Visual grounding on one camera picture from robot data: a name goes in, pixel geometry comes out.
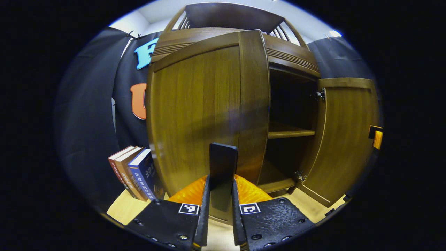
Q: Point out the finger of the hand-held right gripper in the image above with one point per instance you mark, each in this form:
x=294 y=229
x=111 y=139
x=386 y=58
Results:
x=377 y=138

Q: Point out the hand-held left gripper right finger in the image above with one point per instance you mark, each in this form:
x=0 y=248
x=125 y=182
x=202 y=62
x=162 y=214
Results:
x=236 y=216

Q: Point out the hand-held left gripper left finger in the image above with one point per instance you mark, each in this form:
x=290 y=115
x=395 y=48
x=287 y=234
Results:
x=204 y=216

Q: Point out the wooden cabinet door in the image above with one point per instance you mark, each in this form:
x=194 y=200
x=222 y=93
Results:
x=195 y=111
x=348 y=139

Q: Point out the wooden double-door shoe cabinet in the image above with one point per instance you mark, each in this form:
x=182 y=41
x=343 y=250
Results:
x=292 y=104

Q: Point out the metal door hinge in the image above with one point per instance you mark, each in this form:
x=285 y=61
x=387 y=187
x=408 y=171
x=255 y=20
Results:
x=321 y=94
x=299 y=176

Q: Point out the dark blue book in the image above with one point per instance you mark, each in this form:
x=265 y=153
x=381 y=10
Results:
x=146 y=174

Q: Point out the brown book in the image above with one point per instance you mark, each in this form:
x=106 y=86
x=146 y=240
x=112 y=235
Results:
x=130 y=174

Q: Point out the wooden inner shelf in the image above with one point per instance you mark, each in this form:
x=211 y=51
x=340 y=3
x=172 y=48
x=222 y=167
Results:
x=289 y=133

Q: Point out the small ceiling light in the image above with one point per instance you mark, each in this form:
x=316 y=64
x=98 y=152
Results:
x=335 y=33

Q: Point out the black backdrop cloth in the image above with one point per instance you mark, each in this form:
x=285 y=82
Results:
x=87 y=122

